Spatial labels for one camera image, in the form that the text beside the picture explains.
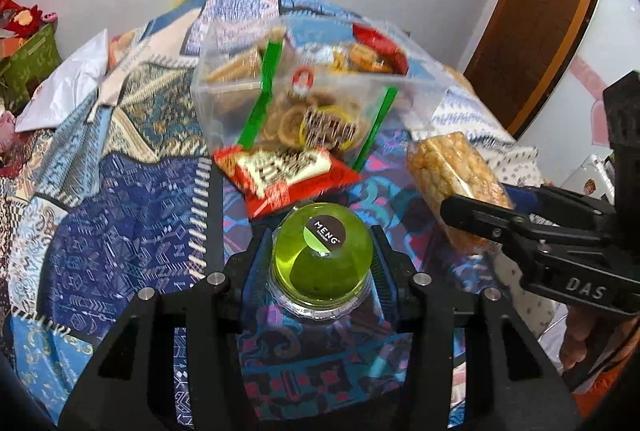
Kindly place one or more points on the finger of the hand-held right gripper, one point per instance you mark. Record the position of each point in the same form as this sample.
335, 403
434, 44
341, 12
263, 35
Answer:
560, 201
475, 213

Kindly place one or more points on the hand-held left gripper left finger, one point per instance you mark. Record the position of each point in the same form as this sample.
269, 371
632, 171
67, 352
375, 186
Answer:
252, 271

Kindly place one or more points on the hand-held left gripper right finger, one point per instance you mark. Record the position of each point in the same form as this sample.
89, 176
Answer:
387, 271

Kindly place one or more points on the clear rice cracker packet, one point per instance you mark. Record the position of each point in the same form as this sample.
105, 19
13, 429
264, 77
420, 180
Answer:
450, 166

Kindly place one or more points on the green jelly cup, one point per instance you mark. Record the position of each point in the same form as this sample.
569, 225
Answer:
310, 271

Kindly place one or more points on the clear plastic container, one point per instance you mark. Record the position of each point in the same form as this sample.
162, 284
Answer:
225, 111

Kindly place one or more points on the person's right hand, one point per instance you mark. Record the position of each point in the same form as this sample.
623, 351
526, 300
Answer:
580, 336

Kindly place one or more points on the red snack packet white label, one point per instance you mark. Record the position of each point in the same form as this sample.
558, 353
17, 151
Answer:
280, 171

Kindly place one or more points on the brown wooden door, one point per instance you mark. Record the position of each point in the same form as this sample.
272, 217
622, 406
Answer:
540, 11

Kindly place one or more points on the clear round cookie packet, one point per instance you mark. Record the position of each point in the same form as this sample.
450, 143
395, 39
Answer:
360, 58

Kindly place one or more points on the small red snack packet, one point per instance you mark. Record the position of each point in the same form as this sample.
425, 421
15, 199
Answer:
380, 41

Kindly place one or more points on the golden wafer biscuit packet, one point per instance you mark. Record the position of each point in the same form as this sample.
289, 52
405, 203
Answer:
235, 63

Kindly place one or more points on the white plastic bag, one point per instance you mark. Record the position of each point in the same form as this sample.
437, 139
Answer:
65, 81

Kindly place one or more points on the green patterned bag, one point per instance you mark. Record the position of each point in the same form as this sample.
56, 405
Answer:
35, 56

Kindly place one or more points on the red plush decorations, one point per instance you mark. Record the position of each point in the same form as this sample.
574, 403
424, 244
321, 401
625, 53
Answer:
20, 16

